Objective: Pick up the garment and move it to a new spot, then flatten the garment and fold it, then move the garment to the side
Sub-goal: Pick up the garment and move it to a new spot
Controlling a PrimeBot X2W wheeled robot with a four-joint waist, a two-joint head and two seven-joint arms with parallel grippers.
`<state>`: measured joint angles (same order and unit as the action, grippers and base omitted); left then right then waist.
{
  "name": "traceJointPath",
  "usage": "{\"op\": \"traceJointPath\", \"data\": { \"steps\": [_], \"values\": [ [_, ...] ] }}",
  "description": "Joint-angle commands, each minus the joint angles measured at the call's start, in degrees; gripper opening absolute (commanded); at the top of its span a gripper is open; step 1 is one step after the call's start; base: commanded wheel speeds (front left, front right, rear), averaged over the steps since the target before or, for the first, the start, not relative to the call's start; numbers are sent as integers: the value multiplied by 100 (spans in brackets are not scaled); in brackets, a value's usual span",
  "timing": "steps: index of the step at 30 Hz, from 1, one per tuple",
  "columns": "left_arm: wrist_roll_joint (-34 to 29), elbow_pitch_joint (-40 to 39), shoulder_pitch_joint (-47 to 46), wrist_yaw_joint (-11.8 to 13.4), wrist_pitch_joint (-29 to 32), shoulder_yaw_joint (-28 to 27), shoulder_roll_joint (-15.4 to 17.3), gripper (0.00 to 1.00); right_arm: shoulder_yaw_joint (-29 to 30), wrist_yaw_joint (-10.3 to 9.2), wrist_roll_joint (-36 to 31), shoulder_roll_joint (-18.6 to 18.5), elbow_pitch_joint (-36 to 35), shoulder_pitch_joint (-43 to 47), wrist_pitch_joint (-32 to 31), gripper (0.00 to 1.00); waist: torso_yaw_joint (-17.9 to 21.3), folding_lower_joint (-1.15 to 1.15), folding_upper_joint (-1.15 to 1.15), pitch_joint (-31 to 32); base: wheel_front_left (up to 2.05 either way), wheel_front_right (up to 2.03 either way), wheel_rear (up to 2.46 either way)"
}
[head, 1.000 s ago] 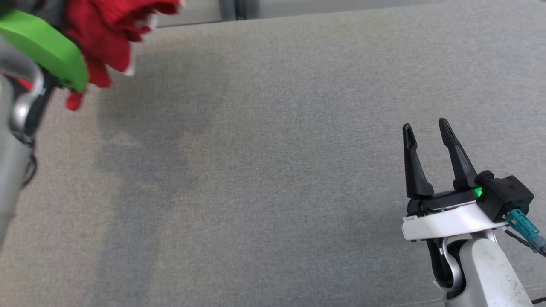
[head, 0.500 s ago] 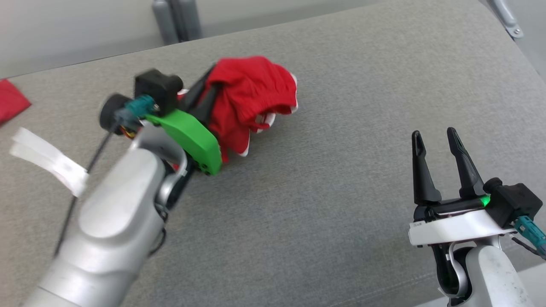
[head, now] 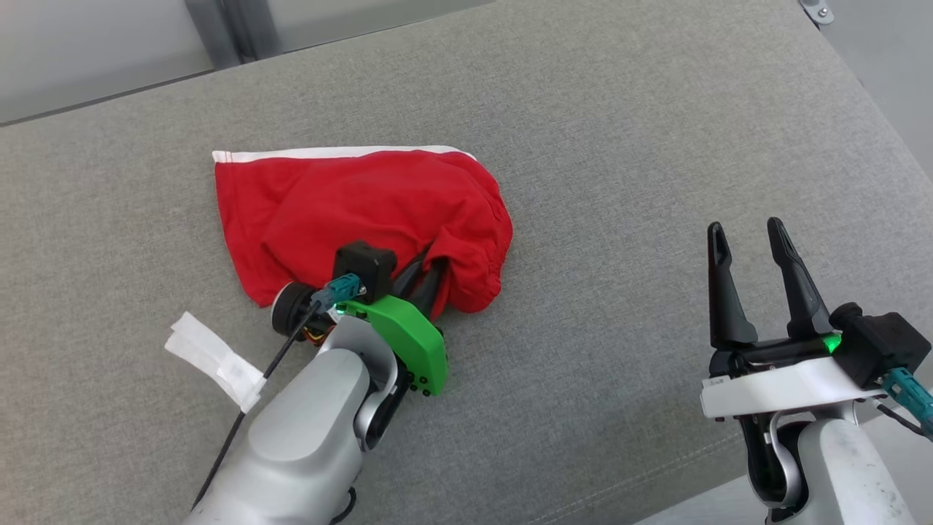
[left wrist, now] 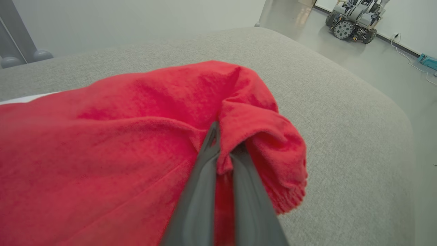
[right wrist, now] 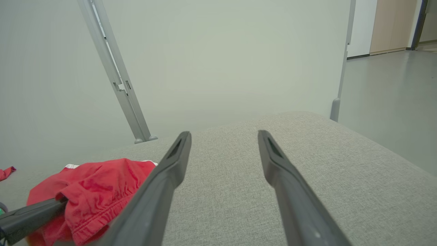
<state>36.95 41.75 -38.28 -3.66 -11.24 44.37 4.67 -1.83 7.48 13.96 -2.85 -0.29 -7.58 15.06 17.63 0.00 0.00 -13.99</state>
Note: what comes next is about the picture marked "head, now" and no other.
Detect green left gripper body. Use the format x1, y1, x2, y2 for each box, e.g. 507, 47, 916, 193
335, 295, 447, 397

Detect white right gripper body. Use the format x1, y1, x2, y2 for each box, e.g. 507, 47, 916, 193
701, 335, 886, 420

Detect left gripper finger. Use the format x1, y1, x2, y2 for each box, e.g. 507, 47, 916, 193
394, 252, 432, 298
417, 259, 448, 322

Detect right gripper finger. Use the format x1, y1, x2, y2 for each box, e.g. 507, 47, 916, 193
767, 217, 832, 340
707, 222, 759, 349

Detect red shorts with white trim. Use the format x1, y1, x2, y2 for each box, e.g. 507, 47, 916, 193
211, 144, 513, 316

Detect teal left cable connector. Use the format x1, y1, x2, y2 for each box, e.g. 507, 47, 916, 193
312, 273, 363, 313

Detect teal cable connector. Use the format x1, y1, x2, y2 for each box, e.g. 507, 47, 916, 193
312, 273, 363, 313
882, 367, 933, 442

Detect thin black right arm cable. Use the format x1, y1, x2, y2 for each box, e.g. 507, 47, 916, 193
875, 403, 933, 440

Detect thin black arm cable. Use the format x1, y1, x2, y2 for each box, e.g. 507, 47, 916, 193
191, 303, 321, 510
875, 403, 933, 440

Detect teal right cable connector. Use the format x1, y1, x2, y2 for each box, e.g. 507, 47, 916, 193
882, 367, 933, 442

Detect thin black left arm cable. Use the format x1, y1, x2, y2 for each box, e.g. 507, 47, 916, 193
191, 303, 321, 510

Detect blank white cable tag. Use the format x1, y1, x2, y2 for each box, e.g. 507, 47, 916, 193
164, 312, 267, 413

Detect grey metal floor bracket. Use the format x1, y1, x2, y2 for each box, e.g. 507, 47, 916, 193
798, 0, 836, 27

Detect grey metal partition post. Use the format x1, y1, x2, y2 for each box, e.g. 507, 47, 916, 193
182, 0, 243, 71
219, 0, 284, 63

